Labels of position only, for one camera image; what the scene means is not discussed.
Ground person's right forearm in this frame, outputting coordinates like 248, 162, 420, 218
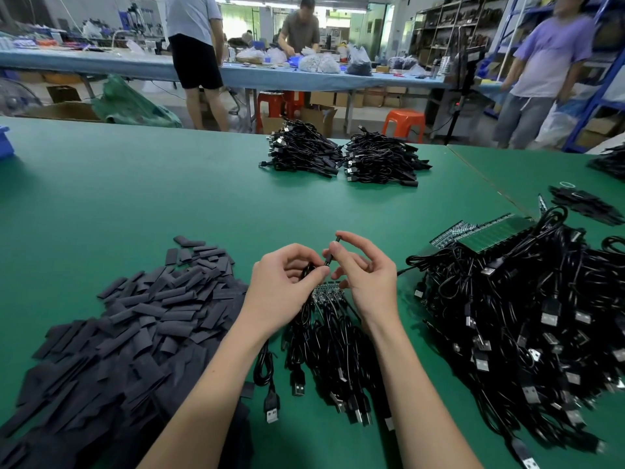
369, 312, 484, 469

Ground orange plastic stool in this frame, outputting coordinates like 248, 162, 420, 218
382, 109, 428, 143

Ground blue metal shelving rack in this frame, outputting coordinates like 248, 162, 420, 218
488, 0, 625, 152

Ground person's left hand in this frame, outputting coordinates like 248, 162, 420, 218
239, 243, 331, 338

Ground person's left forearm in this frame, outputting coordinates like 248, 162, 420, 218
139, 317, 279, 469

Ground pile of black sleeve strips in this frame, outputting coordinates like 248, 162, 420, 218
0, 235, 257, 469

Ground huge heap of black cables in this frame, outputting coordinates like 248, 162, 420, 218
586, 143, 625, 182

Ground red plastic stool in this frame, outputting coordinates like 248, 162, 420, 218
255, 91, 306, 133

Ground black tripod stand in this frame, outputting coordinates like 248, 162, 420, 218
430, 5, 490, 145

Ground large pile of black cables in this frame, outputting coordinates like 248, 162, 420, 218
398, 205, 625, 469

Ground person's right hand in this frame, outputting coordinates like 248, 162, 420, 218
324, 230, 402, 328

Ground open cardboard box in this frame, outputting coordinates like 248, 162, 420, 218
24, 100, 101, 122

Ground green circuit board panel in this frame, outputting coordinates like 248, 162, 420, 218
430, 214, 536, 258

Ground bundle of black cables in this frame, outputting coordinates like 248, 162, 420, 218
342, 126, 432, 188
258, 120, 345, 178

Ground joined bunch of black cables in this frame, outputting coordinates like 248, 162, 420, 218
252, 259, 396, 431

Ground long blue work table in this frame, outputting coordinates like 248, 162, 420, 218
0, 48, 509, 94

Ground dark storage shelf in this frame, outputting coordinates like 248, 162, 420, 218
410, 0, 470, 59

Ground brown cardboard box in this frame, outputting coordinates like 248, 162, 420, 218
298, 104, 338, 137

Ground green plastic bag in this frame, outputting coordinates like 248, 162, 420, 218
90, 74, 184, 128

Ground small bundle of cables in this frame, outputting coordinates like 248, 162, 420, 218
549, 182, 625, 227

